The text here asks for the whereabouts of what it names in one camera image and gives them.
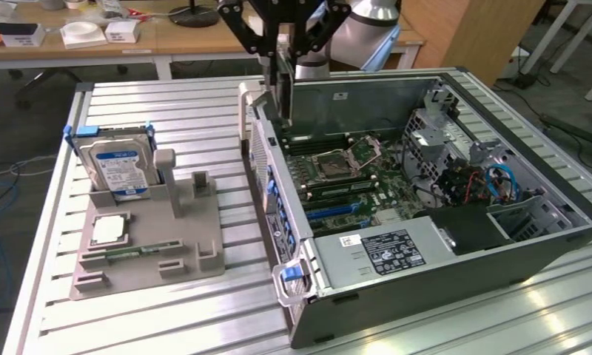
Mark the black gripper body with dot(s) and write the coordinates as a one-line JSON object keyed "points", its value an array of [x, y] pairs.
{"points": [[289, 5]]}

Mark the green graphics card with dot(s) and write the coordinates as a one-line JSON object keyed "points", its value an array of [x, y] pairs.
{"points": [[286, 96]]}

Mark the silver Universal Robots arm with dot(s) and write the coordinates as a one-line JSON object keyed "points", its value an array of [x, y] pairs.
{"points": [[361, 22]]}

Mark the white paper box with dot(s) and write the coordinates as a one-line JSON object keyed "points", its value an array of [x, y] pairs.
{"points": [[255, 27]]}

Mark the black round lamp base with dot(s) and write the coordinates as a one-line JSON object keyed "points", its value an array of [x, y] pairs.
{"points": [[194, 16]]}

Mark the wooden desk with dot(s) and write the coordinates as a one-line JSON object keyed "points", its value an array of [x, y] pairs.
{"points": [[187, 40]]}

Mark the small white labelled box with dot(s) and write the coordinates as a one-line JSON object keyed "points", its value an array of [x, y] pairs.
{"points": [[122, 32]]}

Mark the wooden cabinet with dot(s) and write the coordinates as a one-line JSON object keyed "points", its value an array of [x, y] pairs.
{"points": [[474, 37]]}

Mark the white round holder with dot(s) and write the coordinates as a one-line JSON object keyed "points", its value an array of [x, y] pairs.
{"points": [[83, 35]]}

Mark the metal socket cover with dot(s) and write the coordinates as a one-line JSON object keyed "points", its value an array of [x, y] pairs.
{"points": [[366, 149]]}

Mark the CPU socket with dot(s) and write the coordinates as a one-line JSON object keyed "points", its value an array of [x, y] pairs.
{"points": [[331, 166]]}

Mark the metal disk bay cage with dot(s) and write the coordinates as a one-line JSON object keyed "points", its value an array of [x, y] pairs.
{"points": [[425, 148]]}

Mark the grey cup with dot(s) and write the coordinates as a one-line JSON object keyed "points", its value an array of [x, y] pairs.
{"points": [[54, 4]]}

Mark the installed RAM stick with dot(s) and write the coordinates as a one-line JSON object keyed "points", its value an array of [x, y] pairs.
{"points": [[341, 188]]}

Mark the white box with black lid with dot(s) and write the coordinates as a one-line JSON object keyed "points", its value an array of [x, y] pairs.
{"points": [[20, 35]]}

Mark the hard disk in blue carrier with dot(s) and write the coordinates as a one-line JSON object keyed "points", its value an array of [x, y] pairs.
{"points": [[119, 170]]}

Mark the green motherboard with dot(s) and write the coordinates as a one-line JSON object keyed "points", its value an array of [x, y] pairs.
{"points": [[390, 196]]}

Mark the black floor stand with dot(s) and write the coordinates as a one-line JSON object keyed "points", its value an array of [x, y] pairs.
{"points": [[582, 127]]}

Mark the silver CPU chip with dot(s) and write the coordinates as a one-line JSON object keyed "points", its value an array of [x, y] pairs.
{"points": [[109, 230]]}

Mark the grey power supply unit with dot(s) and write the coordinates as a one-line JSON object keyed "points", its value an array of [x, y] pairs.
{"points": [[355, 259]]}

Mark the green loose RAM stick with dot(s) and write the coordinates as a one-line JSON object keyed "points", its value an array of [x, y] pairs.
{"points": [[129, 253]]}

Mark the grey plastic parts rack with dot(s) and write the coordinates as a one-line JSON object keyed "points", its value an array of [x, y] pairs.
{"points": [[143, 273]]}

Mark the open black PC case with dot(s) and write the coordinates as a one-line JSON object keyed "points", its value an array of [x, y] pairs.
{"points": [[425, 296]]}

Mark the white table frame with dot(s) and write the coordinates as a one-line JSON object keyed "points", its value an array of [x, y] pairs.
{"points": [[568, 29]]}

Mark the grey disk bay bracket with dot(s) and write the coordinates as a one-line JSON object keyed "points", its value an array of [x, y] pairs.
{"points": [[533, 218]]}

